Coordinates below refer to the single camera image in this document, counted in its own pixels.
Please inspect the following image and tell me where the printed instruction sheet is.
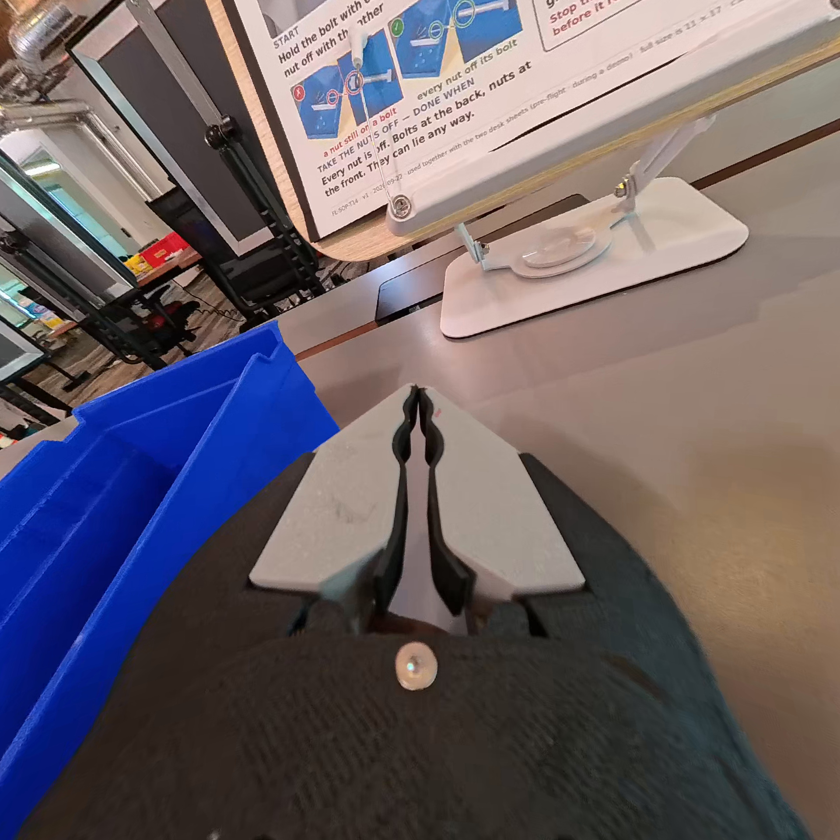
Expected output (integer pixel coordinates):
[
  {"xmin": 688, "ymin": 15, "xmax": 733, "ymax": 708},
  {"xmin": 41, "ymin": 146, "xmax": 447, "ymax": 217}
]
[{"xmin": 233, "ymin": 0, "xmax": 840, "ymax": 240}]

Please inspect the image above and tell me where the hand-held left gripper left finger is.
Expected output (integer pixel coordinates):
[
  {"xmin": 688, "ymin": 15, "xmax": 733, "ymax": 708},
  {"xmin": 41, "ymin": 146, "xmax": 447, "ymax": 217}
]
[{"xmin": 248, "ymin": 384, "xmax": 421, "ymax": 621}]

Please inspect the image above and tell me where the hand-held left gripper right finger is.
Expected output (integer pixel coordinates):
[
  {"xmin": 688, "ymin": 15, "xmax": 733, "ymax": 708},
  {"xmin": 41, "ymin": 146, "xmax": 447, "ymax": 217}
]
[{"xmin": 412, "ymin": 387, "xmax": 586, "ymax": 618}]

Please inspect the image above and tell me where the grey panel on stand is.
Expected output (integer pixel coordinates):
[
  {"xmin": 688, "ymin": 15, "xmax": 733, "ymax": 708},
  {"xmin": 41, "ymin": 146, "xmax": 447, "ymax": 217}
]
[
  {"xmin": 0, "ymin": 147, "xmax": 142, "ymax": 309},
  {"xmin": 66, "ymin": 0, "xmax": 270, "ymax": 263}
]

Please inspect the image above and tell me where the black tripod stand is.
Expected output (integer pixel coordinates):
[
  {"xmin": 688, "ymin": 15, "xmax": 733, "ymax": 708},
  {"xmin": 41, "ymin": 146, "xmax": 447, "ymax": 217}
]
[{"xmin": 203, "ymin": 115, "xmax": 332, "ymax": 322}]

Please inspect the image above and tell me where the wooden board document stand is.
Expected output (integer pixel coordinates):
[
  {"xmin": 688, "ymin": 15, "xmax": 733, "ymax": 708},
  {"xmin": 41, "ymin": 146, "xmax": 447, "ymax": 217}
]
[{"xmin": 206, "ymin": 0, "xmax": 840, "ymax": 340}]

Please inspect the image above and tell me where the red plastic bin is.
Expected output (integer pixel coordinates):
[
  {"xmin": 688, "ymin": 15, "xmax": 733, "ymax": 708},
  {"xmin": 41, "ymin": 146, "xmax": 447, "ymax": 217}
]
[{"xmin": 141, "ymin": 233, "xmax": 191, "ymax": 268}]

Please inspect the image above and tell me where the blue plastic bin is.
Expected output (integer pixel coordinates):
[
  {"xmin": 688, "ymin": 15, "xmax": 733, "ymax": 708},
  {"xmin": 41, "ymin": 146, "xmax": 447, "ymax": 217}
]
[{"xmin": 0, "ymin": 320, "xmax": 341, "ymax": 834}]

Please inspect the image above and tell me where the red black office chair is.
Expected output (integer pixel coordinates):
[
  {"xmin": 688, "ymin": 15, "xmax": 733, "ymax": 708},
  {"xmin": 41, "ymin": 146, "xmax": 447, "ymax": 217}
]
[{"xmin": 128, "ymin": 289, "xmax": 201, "ymax": 358}]

